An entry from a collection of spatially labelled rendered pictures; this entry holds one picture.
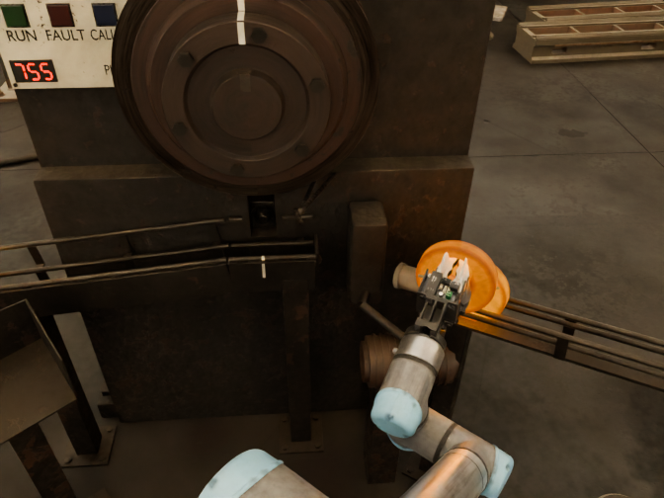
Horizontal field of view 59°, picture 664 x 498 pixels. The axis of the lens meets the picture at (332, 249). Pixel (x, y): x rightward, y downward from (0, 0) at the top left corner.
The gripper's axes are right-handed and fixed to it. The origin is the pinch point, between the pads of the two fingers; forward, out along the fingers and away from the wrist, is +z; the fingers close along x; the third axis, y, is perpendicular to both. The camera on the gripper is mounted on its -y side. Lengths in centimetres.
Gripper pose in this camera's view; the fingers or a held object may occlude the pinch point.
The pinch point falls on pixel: (458, 260)
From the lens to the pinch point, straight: 112.2
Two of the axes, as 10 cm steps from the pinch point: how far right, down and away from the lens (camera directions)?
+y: -0.9, -6.0, -8.0
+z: 4.1, -7.5, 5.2
